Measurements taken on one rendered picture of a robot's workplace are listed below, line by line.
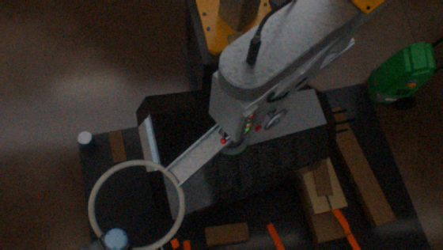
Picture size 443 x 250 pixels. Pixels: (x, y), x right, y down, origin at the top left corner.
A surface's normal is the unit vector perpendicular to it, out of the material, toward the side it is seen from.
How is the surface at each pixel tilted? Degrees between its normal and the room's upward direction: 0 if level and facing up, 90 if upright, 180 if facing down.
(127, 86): 0
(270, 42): 0
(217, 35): 0
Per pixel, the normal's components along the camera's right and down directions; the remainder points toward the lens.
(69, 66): 0.07, -0.37
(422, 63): -0.50, -0.33
